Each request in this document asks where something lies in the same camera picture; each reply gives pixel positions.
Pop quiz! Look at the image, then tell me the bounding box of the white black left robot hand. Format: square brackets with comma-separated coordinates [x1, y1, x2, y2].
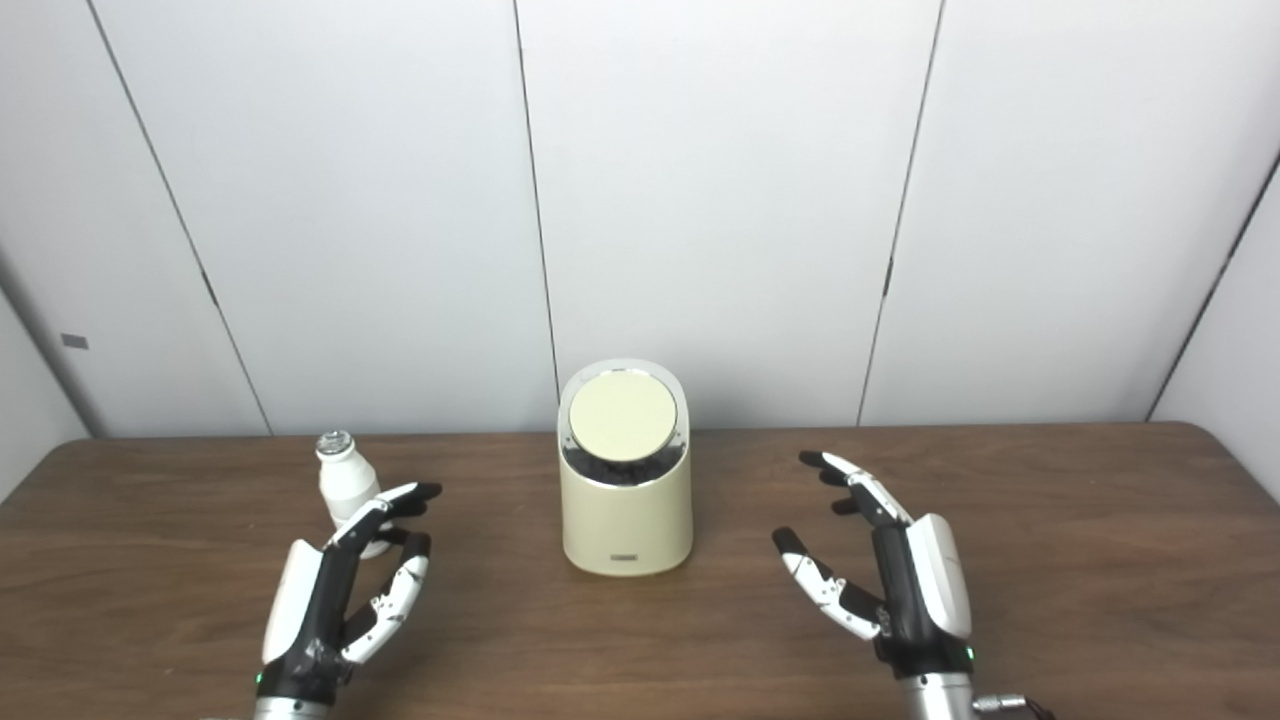
[255, 482, 443, 701]

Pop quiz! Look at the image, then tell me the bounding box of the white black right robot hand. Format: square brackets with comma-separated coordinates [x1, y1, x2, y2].
[771, 451, 976, 681]

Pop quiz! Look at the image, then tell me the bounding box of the small white plastic bottle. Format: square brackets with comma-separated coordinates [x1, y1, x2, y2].
[315, 431, 393, 560]

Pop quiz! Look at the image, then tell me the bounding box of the cream-colored cylindrical bin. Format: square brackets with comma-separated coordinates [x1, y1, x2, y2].
[556, 359, 694, 578]

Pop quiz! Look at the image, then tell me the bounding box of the round cream bin lid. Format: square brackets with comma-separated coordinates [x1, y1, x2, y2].
[568, 369, 678, 463]

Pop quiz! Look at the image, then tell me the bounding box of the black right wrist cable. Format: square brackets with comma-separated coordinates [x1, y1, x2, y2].
[972, 693, 1056, 720]

